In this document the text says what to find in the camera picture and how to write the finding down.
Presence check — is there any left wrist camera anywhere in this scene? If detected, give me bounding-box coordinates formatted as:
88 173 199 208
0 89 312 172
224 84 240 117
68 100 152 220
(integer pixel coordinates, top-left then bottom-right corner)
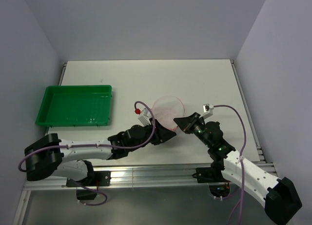
135 108 152 126

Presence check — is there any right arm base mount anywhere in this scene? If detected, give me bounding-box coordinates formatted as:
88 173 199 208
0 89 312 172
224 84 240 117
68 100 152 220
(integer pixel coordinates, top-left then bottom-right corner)
192 167 230 199

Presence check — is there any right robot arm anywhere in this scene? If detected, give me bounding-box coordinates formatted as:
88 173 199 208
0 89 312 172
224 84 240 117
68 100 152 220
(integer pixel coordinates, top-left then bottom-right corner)
174 113 302 225

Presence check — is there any green plastic tray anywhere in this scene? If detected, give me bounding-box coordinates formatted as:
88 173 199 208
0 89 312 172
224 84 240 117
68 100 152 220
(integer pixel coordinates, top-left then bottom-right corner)
36 85 112 127

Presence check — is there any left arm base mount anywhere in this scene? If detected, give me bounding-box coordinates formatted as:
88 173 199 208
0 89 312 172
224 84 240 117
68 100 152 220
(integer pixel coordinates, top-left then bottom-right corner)
66 171 111 206

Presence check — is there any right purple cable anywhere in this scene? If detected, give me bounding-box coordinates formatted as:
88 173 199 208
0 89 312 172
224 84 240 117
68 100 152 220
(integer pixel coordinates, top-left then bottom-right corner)
213 104 246 225

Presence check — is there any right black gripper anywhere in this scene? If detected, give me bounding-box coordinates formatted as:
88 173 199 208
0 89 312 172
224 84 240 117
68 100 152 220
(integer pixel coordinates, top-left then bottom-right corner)
174 112 212 147

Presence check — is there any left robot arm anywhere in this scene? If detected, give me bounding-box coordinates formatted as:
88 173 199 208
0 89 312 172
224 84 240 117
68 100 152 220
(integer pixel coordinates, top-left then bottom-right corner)
19 120 176 186

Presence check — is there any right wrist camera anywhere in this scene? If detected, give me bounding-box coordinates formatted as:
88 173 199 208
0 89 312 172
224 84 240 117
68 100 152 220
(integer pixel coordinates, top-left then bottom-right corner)
200 104 214 119

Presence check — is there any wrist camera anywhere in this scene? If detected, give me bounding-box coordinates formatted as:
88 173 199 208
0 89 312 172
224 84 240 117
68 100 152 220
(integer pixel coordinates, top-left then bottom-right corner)
135 108 152 126
200 104 214 119

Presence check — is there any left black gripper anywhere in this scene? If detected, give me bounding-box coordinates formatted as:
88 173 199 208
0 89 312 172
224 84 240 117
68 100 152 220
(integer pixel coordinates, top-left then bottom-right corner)
128 119 176 152

